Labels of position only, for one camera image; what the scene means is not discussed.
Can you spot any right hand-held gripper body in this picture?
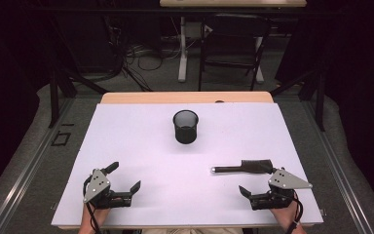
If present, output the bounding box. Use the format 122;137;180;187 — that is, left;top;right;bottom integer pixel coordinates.
249;168;314;211

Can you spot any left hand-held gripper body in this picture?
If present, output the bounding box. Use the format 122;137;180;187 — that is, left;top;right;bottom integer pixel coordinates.
83;168;132;210

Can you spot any dark brown comb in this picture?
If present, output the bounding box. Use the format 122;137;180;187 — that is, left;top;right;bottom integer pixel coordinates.
210;159;276;176

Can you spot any black mesh cup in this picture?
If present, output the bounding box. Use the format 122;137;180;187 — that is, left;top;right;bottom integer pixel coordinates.
172;109;200;145

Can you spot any person's left hand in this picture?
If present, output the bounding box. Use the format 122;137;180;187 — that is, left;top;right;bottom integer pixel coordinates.
81;203;112;229

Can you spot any person's right hand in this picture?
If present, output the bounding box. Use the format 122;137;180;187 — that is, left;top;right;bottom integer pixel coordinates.
270;200;302;229

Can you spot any white board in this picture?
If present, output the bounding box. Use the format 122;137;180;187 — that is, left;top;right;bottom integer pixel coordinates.
51;102;324;228

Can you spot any black metal stand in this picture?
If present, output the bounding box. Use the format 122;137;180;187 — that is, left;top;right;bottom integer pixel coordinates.
269;66;326;133
47;62;111;130

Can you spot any wooden table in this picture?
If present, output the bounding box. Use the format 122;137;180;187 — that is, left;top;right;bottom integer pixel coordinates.
57;91;316;231

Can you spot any white desk leg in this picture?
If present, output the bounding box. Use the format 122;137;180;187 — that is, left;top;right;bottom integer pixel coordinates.
253;35;265;84
177;16;190;84

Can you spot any black folding chair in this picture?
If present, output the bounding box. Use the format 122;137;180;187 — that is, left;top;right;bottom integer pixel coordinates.
197;13;273;93

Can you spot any left hand-held gripper cable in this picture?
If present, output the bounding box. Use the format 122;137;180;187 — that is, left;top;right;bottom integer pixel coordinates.
83;176;102;234

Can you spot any hand-held gripper cable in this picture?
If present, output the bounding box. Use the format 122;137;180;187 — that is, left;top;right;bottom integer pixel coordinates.
83;176;102;234
285;189;305;234

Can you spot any right hand-held gripper cable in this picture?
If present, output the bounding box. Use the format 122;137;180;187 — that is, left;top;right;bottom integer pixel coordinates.
285;189;305;234

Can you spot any metal floor rail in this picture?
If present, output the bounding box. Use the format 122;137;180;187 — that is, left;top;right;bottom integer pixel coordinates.
301;97;374;234
0;97;76;234

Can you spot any tangle of floor cables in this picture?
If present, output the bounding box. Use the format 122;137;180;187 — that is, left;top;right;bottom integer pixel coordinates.
108;19;183;93

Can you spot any grey cable box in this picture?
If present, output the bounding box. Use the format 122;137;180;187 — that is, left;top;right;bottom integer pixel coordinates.
185;21;205;41

